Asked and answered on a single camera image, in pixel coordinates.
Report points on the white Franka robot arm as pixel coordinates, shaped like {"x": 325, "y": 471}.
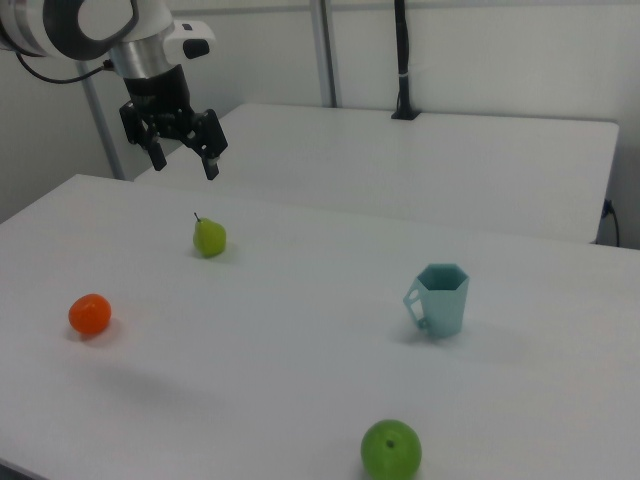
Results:
{"x": 150, "y": 15}

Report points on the black camera pole with base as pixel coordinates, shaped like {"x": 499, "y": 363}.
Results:
{"x": 402, "y": 50}

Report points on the light blue hexagonal mug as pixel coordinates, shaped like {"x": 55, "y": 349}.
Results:
{"x": 445, "y": 310}

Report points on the aluminium frame post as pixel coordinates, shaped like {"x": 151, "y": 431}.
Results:
{"x": 325, "y": 50}
{"x": 102, "y": 130}

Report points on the white side table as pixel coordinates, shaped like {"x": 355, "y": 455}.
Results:
{"x": 400, "y": 165}

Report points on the green toy apple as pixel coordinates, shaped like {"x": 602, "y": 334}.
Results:
{"x": 390, "y": 450}

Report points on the orange toy tangerine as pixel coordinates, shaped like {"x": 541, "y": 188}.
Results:
{"x": 90, "y": 314}

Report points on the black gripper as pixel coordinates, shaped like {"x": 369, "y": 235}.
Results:
{"x": 160, "y": 95}

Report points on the green toy pear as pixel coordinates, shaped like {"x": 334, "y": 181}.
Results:
{"x": 210, "y": 240}

